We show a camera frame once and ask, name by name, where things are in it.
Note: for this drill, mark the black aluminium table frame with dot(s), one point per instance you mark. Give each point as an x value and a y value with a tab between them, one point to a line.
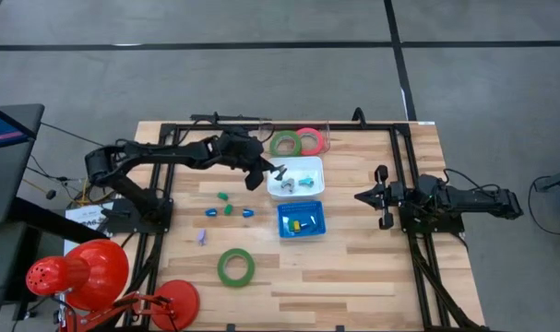
376	126

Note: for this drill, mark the clear plastic bin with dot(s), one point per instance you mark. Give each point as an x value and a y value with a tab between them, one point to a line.
289	119

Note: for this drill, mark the red desk lamp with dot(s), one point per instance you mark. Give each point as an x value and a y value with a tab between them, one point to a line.
99	272

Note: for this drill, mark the teal staple remover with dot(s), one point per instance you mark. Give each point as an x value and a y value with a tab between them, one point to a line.
306	181

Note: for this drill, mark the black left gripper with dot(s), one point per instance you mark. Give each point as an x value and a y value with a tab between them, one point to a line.
242	152

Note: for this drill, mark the small black plug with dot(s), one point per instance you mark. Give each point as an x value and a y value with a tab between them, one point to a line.
51	194

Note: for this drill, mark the green tape roll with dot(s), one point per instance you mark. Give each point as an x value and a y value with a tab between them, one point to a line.
272	144
220	267

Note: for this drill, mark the pink tape roll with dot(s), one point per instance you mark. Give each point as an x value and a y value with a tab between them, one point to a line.
321	141

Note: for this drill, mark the white printed paper sheet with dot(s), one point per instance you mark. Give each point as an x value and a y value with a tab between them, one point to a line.
88	216

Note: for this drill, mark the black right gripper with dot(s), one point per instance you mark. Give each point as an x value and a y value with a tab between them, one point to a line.
392	193

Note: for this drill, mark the blue plastic basket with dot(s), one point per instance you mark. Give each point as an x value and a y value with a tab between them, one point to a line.
302	207

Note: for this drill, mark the monitor with blue screen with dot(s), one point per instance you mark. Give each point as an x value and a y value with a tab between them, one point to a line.
3	131

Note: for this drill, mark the dark grey desk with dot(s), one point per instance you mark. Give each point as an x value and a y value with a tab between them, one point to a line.
12	184

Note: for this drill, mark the yellow mini stapler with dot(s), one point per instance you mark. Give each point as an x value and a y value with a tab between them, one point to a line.
297	226

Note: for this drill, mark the blue mini stapler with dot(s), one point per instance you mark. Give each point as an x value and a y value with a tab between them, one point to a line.
313	220
210	212
307	226
247	213

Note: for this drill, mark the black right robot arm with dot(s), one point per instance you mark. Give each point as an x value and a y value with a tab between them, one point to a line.
473	200

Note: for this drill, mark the purple staple remover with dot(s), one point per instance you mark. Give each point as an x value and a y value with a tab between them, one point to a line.
201	237

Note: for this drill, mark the grey staple remover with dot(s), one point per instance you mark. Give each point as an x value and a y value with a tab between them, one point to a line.
289	185
280	174

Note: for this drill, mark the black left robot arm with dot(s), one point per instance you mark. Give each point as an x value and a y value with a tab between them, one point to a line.
169	154

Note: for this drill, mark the grey stand foot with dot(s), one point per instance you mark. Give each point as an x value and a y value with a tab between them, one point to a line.
558	181

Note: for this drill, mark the white plastic bin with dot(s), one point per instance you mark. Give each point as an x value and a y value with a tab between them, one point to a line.
307	166

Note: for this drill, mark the green mini stapler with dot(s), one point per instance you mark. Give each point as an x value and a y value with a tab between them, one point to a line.
290	226
222	196
228	209

